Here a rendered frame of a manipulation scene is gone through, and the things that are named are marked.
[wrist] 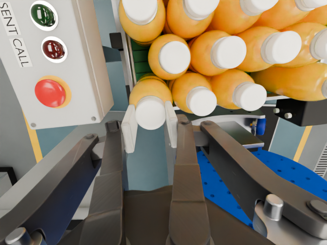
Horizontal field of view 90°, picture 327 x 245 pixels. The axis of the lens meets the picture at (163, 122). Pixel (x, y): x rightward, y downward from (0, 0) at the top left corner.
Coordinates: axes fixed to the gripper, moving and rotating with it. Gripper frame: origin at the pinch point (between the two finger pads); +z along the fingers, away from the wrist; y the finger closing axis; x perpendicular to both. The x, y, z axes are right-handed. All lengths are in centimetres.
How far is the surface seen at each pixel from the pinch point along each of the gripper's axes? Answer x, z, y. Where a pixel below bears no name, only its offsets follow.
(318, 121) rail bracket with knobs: -10.1, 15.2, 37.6
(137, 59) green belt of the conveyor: 6.9, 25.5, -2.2
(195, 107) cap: -0.4, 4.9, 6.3
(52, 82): 4.9, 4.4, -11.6
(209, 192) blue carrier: -16.6, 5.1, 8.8
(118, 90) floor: -14, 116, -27
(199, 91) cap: 1.9, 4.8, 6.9
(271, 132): -60, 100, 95
